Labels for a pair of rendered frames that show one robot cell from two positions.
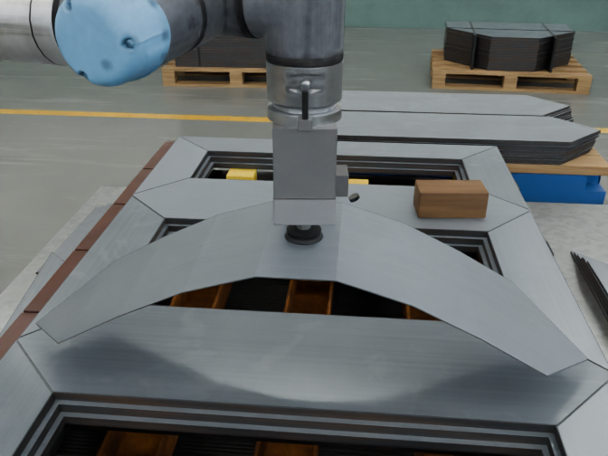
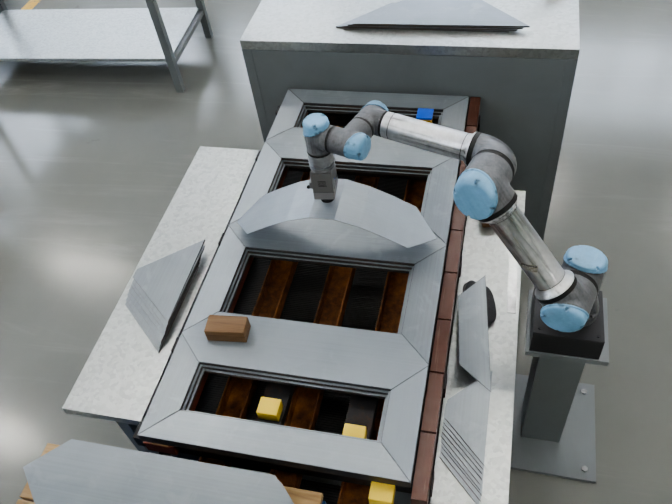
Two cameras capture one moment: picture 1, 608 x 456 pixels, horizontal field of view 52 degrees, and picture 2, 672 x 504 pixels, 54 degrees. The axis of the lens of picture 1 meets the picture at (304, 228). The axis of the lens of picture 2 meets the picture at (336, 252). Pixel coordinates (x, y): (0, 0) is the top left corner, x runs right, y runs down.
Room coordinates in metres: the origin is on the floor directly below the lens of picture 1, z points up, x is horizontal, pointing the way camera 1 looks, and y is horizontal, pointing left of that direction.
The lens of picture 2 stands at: (2.06, 0.37, 2.45)
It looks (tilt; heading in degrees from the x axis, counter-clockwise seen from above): 49 degrees down; 194
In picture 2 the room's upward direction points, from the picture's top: 9 degrees counter-clockwise
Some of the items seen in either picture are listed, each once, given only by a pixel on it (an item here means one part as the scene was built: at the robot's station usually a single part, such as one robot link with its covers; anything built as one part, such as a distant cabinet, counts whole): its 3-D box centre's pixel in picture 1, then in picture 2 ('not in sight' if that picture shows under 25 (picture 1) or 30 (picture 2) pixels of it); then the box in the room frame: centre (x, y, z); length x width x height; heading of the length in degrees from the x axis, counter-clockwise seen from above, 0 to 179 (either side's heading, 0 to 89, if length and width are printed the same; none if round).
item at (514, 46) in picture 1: (506, 54); not in sight; (5.29, -1.68, 0.20); 1.20 x 0.80 x 0.41; 81
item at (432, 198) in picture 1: (450, 198); (227, 328); (1.02, -0.26, 0.87); 0.12 x 0.06 x 0.05; 90
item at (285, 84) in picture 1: (304, 83); (320, 155); (0.61, 0.00, 1.19); 0.08 x 0.08 x 0.05
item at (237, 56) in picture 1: (242, 43); not in sight; (5.42, 0.52, 0.26); 1.20 x 0.80 x 0.53; 86
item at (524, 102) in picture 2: not in sight; (404, 151); (-0.20, 0.18, 0.51); 1.30 x 0.04 x 1.01; 85
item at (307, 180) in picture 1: (315, 158); (320, 175); (0.61, -0.01, 1.11); 0.10 x 0.09 x 0.16; 91
